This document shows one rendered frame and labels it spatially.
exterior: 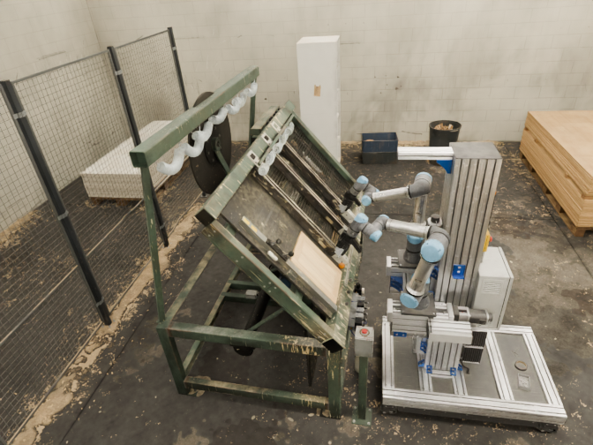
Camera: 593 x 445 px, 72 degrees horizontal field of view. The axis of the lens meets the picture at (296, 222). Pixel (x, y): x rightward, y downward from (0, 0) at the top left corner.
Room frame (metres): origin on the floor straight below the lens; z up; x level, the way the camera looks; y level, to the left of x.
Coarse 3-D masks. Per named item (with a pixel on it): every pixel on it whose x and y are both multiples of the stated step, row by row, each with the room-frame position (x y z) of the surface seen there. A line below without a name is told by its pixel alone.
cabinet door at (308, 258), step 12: (300, 240) 2.56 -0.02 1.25; (300, 252) 2.45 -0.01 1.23; (312, 252) 2.55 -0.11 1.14; (300, 264) 2.33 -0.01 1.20; (312, 264) 2.43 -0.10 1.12; (324, 264) 2.52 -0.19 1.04; (312, 276) 2.31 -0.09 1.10; (324, 276) 2.40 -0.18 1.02; (336, 276) 2.49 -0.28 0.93; (324, 288) 2.29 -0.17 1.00; (336, 288) 2.38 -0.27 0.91; (336, 300) 2.26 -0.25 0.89
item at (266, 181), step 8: (272, 152) 2.85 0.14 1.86; (256, 160) 2.85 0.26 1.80; (272, 160) 2.82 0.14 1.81; (256, 168) 2.83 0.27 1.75; (256, 176) 2.83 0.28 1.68; (264, 176) 2.82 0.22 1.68; (264, 184) 2.82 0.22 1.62; (272, 184) 2.81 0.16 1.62; (272, 192) 2.80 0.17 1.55; (280, 192) 2.79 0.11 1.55; (280, 200) 2.79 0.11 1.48; (288, 200) 2.78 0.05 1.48; (288, 208) 2.77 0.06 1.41; (296, 208) 2.77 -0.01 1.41; (296, 216) 2.76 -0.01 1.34; (304, 216) 2.76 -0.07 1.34; (304, 224) 2.74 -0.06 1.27; (312, 224) 2.76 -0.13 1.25; (312, 232) 2.73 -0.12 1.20; (320, 232) 2.75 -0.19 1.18; (320, 240) 2.71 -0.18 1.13; (328, 240) 2.73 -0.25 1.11; (328, 248) 2.70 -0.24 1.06; (336, 256) 2.68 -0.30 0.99; (344, 256) 2.69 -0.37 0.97; (344, 264) 2.66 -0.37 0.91
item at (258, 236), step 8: (240, 224) 2.30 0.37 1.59; (248, 232) 2.29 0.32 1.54; (256, 232) 2.28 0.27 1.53; (264, 240) 2.27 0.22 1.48; (288, 264) 2.22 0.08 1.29; (296, 272) 2.21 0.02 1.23; (304, 280) 2.20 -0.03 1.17; (312, 288) 2.18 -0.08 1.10; (320, 296) 2.17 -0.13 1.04; (328, 304) 2.15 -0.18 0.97
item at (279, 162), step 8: (264, 136) 3.22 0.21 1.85; (264, 152) 3.20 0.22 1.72; (280, 160) 3.18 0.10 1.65; (280, 168) 3.17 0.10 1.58; (288, 168) 3.17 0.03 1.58; (288, 176) 3.16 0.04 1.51; (296, 176) 3.18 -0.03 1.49; (296, 184) 3.14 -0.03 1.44; (304, 184) 3.16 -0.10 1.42; (304, 192) 3.12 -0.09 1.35; (312, 192) 3.14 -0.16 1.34; (312, 200) 3.11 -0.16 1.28; (320, 200) 3.13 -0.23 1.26; (320, 208) 3.09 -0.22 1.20; (328, 208) 3.11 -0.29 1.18; (328, 216) 3.07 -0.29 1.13; (336, 216) 3.10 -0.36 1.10; (336, 224) 3.06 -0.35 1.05; (344, 224) 3.09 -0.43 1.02
